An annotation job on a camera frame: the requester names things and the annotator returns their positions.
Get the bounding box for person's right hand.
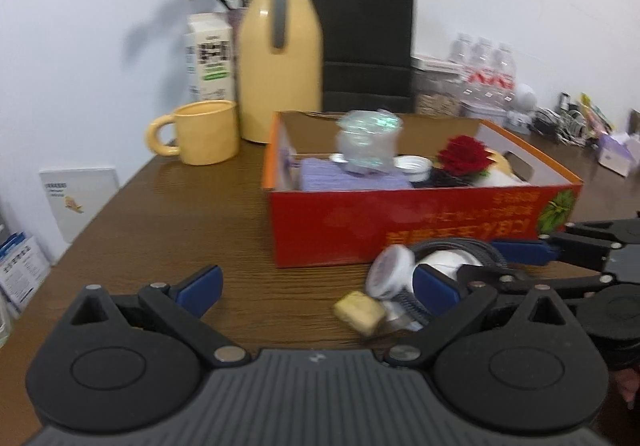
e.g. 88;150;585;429
614;366;640;409

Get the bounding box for colourful snack packet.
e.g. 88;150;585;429
579;92;615;133

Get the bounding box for white booklet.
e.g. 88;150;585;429
39;167;121;245

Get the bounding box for clear plastic cup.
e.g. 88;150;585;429
334;109;404;177

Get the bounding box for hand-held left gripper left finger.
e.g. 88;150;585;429
70;265;251;368

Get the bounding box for red cardboard box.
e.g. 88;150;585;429
261;110;584;269

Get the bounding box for purple knitted cloth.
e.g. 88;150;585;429
299;157;415;191

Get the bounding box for grey braided cable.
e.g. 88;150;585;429
392;237;507;327

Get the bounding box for blue pamphlets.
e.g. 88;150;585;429
0;226;52;321

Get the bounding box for white robot toy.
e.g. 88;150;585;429
506;83;542;133

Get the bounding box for white cable bundle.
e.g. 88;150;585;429
552;108;588;147

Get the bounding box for white tin box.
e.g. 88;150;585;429
459;98;508;127

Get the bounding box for yellow and white plush toy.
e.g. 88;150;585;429
479;150;530;187

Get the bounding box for white milk carton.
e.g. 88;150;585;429
185;12;236;102

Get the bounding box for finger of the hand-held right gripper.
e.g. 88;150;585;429
492;220;640;271
457;264;608;297

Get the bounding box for black paper bag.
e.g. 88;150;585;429
305;0;419;114

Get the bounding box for white round cap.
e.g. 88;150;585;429
365;246;417;301

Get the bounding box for black cable bundle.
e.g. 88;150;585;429
532;108;561;139

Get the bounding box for yellow mug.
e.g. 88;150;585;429
146;100;241;165

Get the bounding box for yellow block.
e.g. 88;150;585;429
333;290;387;338

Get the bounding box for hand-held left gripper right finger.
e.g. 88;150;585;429
384;266;568;369

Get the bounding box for red artificial rose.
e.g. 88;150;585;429
435;135;495;177

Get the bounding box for white ribbed bottle cap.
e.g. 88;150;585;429
393;155;432;183

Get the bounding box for clear jar of seeds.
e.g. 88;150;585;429
411;54;463;117

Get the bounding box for yellow thermos jug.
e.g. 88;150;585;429
235;0;325;145

